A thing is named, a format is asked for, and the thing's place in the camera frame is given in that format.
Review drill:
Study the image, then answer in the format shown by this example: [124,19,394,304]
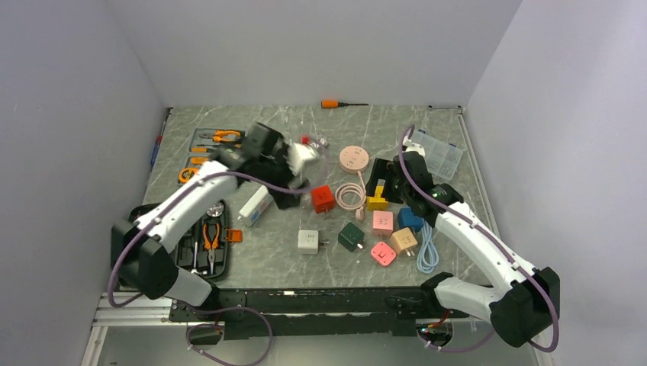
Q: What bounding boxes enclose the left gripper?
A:
[257,145,311,210]

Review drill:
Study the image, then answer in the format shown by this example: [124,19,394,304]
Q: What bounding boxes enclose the yellow cube adapter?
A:
[366,180,389,211]

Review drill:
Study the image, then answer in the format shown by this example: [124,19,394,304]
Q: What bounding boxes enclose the dark blue cube adapter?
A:
[397,207,425,233]

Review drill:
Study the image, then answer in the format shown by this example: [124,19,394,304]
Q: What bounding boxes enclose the pink cube adapter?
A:
[372,210,394,238]

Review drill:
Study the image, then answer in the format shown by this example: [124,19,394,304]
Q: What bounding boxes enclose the white power strip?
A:
[238,185,274,227]

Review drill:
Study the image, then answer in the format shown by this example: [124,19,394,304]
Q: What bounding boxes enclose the clear plastic screw box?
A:
[410,129,463,181]

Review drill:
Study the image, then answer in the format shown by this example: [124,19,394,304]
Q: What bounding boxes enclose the tan cube adapter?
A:
[389,227,418,257]

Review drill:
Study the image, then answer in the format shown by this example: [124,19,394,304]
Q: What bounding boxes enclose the grey tool tray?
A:
[177,127,246,185]

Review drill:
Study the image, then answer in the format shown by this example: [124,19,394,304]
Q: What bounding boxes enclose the green cube adapter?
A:
[337,223,365,252]

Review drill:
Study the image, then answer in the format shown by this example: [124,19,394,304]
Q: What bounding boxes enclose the small pink plug adapter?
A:
[370,241,397,267]

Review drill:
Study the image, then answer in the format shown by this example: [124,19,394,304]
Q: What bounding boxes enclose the red cube adapter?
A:
[311,185,336,214]

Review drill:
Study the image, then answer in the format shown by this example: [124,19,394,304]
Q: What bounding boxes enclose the light blue cable with plug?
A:
[415,220,439,275]

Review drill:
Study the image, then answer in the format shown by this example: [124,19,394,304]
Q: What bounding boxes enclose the white cube adapter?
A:
[297,230,329,255]

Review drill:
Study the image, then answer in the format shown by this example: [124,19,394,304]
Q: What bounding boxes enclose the black tool case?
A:
[117,201,242,289]

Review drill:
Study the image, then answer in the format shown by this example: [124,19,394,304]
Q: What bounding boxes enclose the pink round socket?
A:
[339,146,370,174]

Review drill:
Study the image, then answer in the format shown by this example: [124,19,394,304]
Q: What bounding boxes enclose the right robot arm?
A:
[365,151,560,352]

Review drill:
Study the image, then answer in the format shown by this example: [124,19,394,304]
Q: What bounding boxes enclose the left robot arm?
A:
[108,123,320,320]

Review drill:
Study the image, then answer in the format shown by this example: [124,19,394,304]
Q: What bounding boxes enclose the orange pliers in case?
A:
[202,222,223,275]

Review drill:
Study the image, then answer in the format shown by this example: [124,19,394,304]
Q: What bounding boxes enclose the blue red pen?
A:
[150,121,166,168]

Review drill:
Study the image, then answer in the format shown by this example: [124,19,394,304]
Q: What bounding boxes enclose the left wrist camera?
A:
[287,135,322,175]

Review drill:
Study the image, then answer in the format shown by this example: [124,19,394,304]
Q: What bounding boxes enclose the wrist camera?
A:
[287,135,322,175]
[403,143,426,158]

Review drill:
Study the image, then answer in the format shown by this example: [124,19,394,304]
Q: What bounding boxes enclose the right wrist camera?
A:
[403,143,426,158]

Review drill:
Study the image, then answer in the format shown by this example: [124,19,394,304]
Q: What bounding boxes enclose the pink cable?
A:
[334,172,368,222]

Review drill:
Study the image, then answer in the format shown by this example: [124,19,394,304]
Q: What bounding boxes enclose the orange handled screwdriver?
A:
[320,100,369,109]

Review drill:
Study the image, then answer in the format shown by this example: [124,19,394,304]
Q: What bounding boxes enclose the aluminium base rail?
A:
[80,287,556,366]

